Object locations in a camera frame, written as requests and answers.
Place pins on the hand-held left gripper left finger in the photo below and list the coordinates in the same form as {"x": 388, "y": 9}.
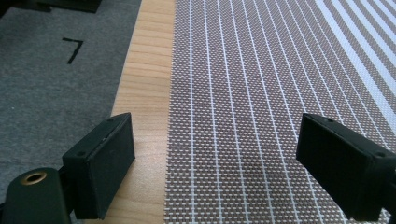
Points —
{"x": 99, "y": 168}

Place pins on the black stand base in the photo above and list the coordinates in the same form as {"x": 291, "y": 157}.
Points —
{"x": 56, "y": 4}

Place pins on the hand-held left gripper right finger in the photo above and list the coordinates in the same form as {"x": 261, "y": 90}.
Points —
{"x": 339, "y": 168}

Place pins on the brown white striped woven placemat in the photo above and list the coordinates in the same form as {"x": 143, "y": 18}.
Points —
{"x": 249, "y": 109}

